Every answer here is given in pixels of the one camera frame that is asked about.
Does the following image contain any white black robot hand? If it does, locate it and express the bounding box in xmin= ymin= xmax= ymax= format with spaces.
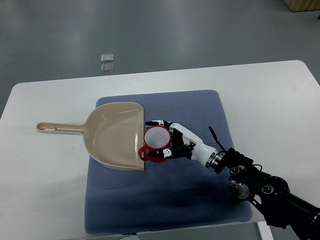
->
xmin=145 ymin=120 xmax=224 ymax=168

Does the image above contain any red cup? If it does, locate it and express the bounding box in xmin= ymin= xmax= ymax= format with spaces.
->
xmin=138 ymin=125 xmax=171 ymax=163

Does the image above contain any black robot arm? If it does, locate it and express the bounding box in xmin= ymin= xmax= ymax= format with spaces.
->
xmin=205 ymin=148 xmax=320 ymax=240

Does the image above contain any beige plastic dustpan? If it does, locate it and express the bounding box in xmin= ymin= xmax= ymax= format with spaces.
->
xmin=36 ymin=102 xmax=145 ymax=171

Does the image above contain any blue textured mat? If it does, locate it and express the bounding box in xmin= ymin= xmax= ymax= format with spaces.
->
xmin=84 ymin=90 xmax=253 ymax=234

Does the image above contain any lower metal floor plate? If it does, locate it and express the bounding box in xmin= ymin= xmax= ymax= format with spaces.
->
xmin=100 ymin=63 xmax=115 ymax=73

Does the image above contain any metal floor plate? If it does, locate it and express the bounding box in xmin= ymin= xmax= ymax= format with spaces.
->
xmin=101 ymin=53 xmax=114 ymax=63
xmin=100 ymin=63 xmax=115 ymax=73

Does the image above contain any upper metal floor plate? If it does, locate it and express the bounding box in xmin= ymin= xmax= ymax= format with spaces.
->
xmin=101 ymin=53 xmax=114 ymax=63

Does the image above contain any white table leg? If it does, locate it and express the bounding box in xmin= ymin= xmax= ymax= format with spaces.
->
xmin=257 ymin=221 xmax=274 ymax=240

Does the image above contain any wooden box corner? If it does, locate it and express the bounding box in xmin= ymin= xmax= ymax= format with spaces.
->
xmin=283 ymin=0 xmax=320 ymax=12

